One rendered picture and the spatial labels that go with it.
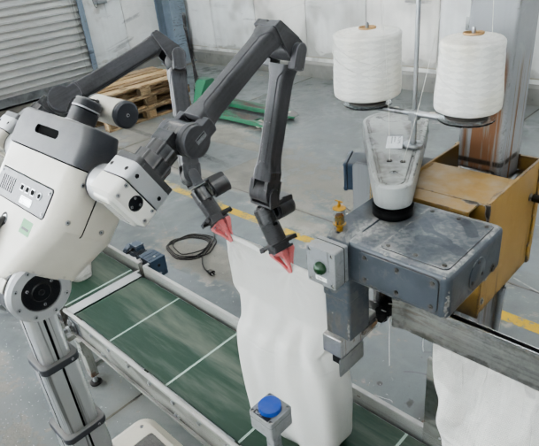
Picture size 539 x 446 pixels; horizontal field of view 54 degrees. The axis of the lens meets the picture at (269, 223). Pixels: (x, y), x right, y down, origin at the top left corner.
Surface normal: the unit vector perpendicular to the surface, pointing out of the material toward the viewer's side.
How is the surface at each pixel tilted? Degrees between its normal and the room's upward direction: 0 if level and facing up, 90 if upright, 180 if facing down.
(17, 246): 50
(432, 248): 0
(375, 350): 0
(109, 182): 30
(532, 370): 90
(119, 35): 90
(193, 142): 91
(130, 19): 88
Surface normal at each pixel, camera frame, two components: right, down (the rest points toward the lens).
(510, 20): -0.69, 0.41
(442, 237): -0.09, -0.87
